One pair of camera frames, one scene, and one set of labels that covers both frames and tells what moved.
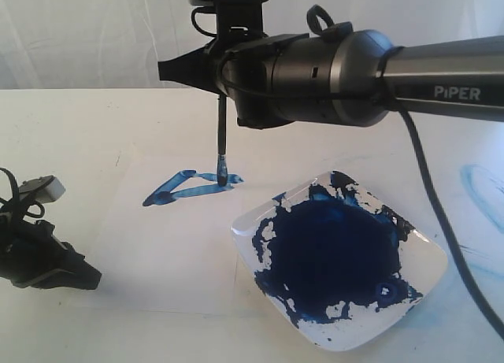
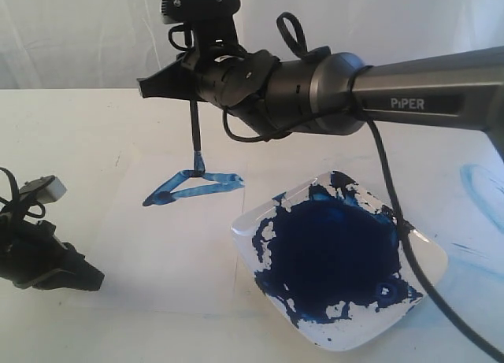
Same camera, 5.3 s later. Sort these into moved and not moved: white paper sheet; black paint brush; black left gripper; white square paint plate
Moved: black paint brush
Not moved: white paper sheet; white square paint plate; black left gripper
